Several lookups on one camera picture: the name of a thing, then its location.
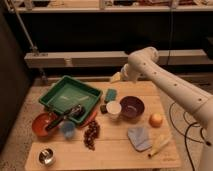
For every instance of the upper white shelf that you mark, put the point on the upper white shelf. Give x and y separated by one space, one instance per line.
80 6

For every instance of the blue plastic cup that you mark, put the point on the blue plastic cup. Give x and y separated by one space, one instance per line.
67 129

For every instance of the bunch of dark grapes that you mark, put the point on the bunch of dark grapes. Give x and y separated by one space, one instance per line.
91 134

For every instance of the grey blue cloth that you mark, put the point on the grey blue cloth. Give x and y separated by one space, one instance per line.
139 138

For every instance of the lower white shelf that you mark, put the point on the lower white shelf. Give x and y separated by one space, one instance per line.
111 58

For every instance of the yellow banana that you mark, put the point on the yellow banana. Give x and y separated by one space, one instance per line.
158 144

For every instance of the white shelf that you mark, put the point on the white shelf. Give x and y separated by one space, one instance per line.
111 58
80 6

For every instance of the metal diagonal shelf brace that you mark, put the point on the metal diagonal shelf brace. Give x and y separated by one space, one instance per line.
33 47

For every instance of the small dark cube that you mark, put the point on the small dark cube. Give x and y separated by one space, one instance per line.
103 109

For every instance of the purple bowl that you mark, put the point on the purple bowl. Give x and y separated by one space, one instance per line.
132 107

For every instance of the green plastic tray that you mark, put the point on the green plastic tray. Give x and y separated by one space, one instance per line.
68 92

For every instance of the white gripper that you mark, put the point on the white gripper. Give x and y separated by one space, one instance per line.
127 74

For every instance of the white cup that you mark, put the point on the white cup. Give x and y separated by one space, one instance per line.
113 109

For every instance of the black handled ladle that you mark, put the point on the black handled ladle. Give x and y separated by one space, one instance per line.
76 110

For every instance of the orange fruit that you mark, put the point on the orange fruit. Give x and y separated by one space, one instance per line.
156 120

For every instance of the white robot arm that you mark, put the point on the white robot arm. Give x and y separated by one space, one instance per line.
194 100

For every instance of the small metal bowl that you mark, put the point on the small metal bowl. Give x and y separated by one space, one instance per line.
46 157

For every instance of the red bowl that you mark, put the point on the red bowl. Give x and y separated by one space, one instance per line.
40 123

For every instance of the orange carrot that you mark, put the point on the orange carrot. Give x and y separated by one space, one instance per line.
89 119

